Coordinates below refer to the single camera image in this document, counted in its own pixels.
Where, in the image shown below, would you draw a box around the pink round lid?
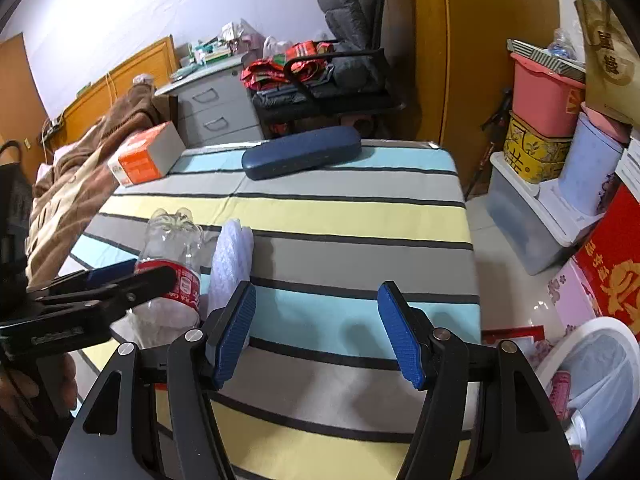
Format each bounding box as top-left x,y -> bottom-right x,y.
580,101 -> 634,144

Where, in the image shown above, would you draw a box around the clear plastic storage box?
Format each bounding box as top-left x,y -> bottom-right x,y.
486,151 -> 592,277

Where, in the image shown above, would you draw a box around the red flat packet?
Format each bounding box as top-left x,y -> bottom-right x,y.
482,326 -> 547,347

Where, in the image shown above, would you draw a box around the grey padded jacket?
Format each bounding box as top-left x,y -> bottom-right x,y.
316,0 -> 387,94

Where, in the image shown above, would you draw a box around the white bubble wrap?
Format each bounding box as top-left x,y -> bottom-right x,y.
205,218 -> 255,322

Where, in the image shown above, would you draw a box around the striped tablecloth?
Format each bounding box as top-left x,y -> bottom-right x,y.
57,139 -> 484,480

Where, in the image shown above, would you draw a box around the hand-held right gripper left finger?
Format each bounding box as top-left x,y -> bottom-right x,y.
55,280 -> 258,480

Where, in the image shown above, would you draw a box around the brown blanket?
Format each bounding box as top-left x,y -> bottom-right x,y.
25,85 -> 174,292

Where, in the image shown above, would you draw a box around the clear plastic bottle red label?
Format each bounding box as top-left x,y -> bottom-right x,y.
132,207 -> 207,349

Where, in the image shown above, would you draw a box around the person's left hand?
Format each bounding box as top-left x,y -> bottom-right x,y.
0,352 -> 79,428

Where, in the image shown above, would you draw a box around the orange and white carton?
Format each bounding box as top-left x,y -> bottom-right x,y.
107,121 -> 187,187

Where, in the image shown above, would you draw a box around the clear bag of items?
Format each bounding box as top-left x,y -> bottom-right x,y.
547,27 -> 584,59

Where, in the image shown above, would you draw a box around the wooden door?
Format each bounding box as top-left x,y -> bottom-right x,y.
0,32 -> 52,152

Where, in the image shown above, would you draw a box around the black office chair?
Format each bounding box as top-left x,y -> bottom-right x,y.
252,0 -> 409,137

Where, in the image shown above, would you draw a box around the blue glasses case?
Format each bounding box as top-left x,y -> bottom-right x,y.
241,126 -> 362,181

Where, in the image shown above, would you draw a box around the clear plastic bin liner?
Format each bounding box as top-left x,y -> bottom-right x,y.
550,340 -> 639,462

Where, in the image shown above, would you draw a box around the pink storage bin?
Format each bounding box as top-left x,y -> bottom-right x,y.
510,52 -> 587,139

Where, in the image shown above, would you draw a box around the stack of books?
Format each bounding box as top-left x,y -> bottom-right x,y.
186,34 -> 244,67

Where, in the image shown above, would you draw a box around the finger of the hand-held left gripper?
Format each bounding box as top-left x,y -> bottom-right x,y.
27,259 -> 139,307
39,265 -> 179,332

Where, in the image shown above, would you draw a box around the wooden headboard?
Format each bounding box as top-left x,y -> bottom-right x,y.
42,35 -> 179,162

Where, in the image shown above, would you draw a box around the red drink can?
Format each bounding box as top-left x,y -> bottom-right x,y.
550,370 -> 574,422

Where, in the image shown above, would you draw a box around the red shopping bags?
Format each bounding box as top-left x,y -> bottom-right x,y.
240,40 -> 342,97

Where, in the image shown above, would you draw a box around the light blue cylinder box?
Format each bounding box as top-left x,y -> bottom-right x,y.
556,117 -> 626,217

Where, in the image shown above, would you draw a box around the white shallow box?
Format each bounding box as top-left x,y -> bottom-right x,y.
537,177 -> 622,247

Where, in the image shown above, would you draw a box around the red gift box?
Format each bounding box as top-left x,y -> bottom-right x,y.
574,182 -> 640,342

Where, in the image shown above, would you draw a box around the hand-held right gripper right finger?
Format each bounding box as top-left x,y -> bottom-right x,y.
376,281 -> 581,480

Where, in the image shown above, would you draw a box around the pink floral box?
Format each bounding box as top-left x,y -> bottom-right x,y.
546,257 -> 607,342

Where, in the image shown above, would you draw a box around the gold paper bag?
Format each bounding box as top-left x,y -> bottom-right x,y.
574,0 -> 640,127

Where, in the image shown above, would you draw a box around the yellow patterned tin box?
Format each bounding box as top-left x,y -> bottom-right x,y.
502,110 -> 574,185

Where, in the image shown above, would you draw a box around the striped flat box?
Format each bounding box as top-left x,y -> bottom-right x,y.
506,38 -> 587,72

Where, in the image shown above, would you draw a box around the white plastic bag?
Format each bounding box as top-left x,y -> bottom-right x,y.
262,35 -> 297,62

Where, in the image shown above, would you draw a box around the grey drawer cabinet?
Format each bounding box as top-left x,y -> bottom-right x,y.
155,55 -> 267,149

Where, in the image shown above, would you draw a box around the white round trash bin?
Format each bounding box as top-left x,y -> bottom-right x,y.
532,316 -> 640,480

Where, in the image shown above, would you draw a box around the wooden wardrobe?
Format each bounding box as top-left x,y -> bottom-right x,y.
385,0 -> 562,202

